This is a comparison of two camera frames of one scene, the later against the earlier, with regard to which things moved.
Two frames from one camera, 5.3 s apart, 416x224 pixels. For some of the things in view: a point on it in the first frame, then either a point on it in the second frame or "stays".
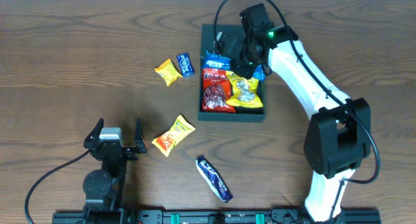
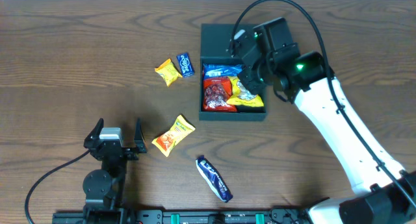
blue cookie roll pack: (214, 61) -> (212, 71)
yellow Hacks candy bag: (246, 91) stays
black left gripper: (130, 151) stays
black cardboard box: (223, 40) stays
